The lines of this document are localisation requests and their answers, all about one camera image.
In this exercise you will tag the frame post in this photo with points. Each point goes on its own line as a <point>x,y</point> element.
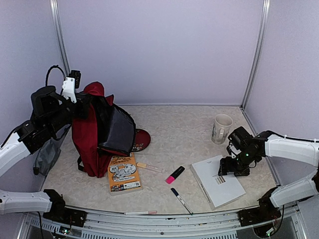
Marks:
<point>257,53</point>
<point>59,35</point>

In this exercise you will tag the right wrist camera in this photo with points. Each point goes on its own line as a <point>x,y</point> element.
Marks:
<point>232,150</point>

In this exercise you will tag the white pen on rail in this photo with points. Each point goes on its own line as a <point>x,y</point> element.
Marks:
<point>153,212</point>

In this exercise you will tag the cream ceramic mug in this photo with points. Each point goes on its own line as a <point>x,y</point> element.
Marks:
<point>221,128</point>

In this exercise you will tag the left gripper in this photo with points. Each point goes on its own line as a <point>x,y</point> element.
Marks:
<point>83,102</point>

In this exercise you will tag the grey pouch with cord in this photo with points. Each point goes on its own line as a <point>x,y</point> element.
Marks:
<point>48,154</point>

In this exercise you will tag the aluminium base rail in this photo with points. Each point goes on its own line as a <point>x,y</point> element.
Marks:
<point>217,225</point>

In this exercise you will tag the right frame post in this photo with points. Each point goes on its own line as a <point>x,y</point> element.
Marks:
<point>257,53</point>

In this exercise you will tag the pink highlighter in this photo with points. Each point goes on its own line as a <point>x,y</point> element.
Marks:
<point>171,178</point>

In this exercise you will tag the left frame post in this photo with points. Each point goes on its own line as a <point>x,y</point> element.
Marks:
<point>59,35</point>

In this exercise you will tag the white book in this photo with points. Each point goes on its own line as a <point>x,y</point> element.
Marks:
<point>218,190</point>

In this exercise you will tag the orange comic book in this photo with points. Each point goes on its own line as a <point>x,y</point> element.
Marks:
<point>123,175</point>

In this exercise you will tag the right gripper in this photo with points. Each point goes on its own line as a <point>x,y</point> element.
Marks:
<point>230,168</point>

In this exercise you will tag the red student backpack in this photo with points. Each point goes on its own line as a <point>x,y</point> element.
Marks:
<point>107,131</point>

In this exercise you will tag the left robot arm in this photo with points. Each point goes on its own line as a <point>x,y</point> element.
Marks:
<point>51,112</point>

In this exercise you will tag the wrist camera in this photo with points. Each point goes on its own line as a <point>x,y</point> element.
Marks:
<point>70,84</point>
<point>232,150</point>

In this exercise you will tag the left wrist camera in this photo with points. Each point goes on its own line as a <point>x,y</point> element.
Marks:
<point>70,84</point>

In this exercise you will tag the blue capped marker pen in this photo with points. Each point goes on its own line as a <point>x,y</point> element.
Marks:
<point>182,201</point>

